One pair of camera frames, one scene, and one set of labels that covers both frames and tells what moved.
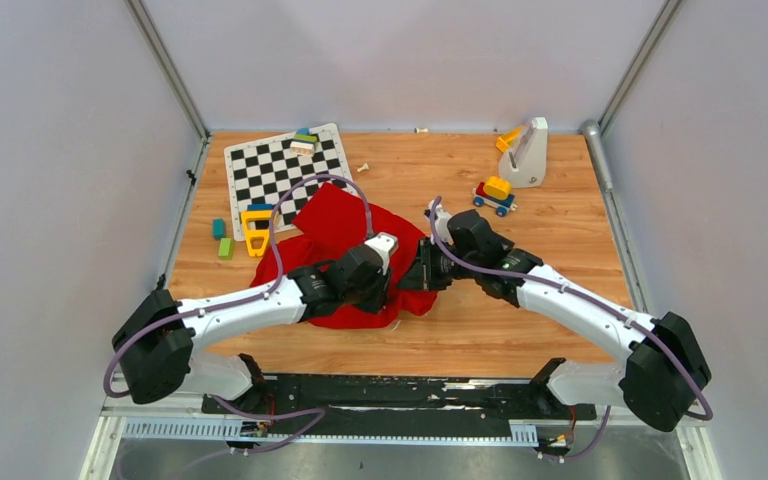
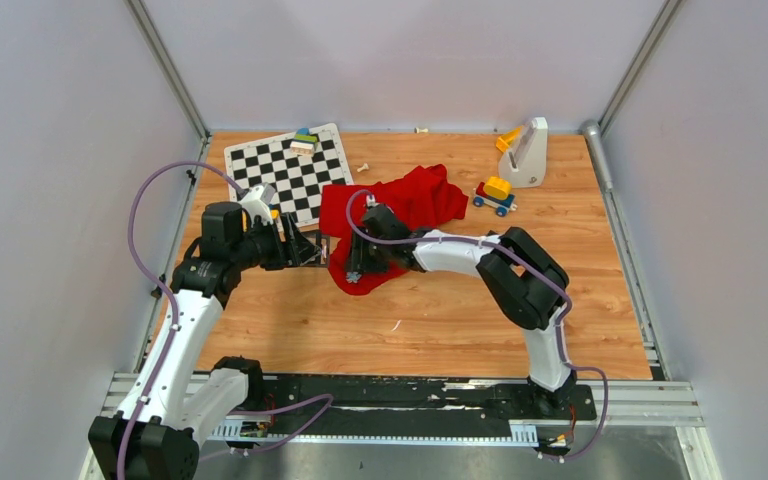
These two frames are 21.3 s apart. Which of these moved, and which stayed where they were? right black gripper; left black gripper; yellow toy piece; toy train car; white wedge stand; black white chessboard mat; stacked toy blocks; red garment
Moved: left black gripper; red garment; right black gripper
Stayed: stacked toy blocks; yellow toy piece; white wedge stand; toy train car; black white chessboard mat
